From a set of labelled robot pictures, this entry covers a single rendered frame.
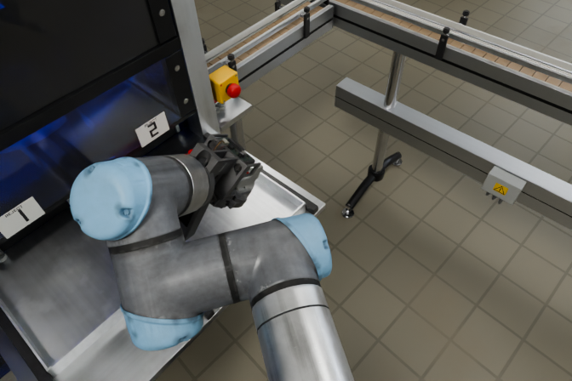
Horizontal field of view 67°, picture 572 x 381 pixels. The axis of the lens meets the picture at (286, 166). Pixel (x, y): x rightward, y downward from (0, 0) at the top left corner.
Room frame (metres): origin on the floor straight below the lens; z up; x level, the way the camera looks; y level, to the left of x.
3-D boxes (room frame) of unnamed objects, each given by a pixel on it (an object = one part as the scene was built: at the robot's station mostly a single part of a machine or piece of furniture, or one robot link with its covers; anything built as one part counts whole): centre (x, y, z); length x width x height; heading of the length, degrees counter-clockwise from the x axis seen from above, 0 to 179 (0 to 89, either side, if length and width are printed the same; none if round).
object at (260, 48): (1.28, 0.08, 0.92); 0.69 x 0.15 x 0.16; 137
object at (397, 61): (1.37, -0.44, 0.46); 0.09 x 0.09 x 0.77; 47
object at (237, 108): (1.02, 0.19, 0.87); 0.14 x 0.13 x 0.02; 47
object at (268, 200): (0.63, 0.17, 0.90); 0.34 x 0.26 x 0.04; 47
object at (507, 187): (0.96, -0.78, 0.50); 0.12 x 0.05 x 0.09; 47
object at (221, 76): (0.98, 0.17, 0.99); 0.08 x 0.07 x 0.07; 47
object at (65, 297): (0.46, 0.49, 0.90); 0.34 x 0.26 x 0.04; 47
